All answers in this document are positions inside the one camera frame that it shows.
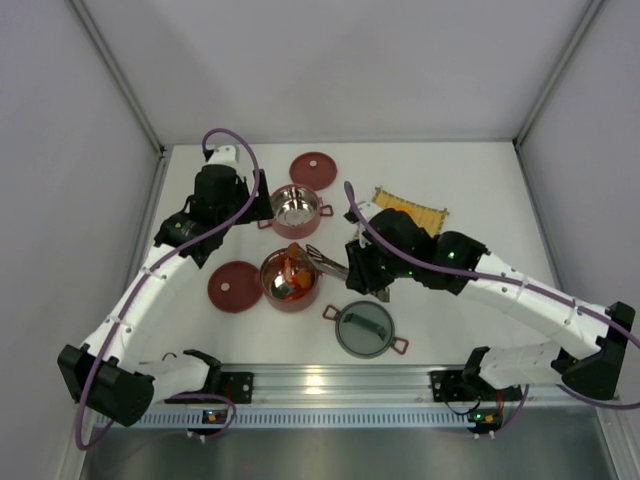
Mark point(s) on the bamboo tray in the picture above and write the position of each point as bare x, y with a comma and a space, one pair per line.
428, 218

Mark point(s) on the toy shrimp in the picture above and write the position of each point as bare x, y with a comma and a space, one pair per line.
289, 273

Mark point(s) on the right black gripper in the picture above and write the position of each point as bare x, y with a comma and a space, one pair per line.
360, 267

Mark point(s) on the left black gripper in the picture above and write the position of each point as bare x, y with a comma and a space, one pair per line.
260, 201

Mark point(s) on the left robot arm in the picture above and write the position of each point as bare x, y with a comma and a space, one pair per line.
107, 373

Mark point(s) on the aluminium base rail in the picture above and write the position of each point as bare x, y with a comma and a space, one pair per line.
315, 396

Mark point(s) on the dark red lid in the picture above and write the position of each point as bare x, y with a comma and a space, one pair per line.
316, 170
234, 287

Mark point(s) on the upper pink steel pot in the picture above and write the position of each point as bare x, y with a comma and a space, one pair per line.
297, 212

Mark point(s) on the right camera mount white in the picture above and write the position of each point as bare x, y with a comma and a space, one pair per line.
362, 215

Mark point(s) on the metal tongs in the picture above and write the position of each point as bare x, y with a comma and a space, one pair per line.
338, 271

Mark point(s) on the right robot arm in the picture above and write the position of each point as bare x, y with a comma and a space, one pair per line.
584, 346

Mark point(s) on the left camera mount white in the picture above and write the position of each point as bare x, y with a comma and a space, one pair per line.
228, 156

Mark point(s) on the lower dark red lid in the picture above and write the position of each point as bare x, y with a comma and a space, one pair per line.
234, 287

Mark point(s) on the fried cutlet toy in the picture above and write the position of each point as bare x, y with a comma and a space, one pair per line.
303, 280

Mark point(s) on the grey lid with handle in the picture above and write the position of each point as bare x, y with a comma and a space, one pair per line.
365, 330

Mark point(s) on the upper dark red lid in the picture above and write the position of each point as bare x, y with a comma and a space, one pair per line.
316, 170

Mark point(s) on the red sausage toy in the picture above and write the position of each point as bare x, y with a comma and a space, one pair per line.
296, 253

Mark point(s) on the pink steel pot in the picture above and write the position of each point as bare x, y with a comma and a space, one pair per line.
279, 294
297, 212

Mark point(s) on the lower pink steel pot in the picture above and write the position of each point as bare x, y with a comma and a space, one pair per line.
279, 294

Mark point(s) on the camera mount white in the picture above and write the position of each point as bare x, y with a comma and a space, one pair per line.
228, 156
362, 215

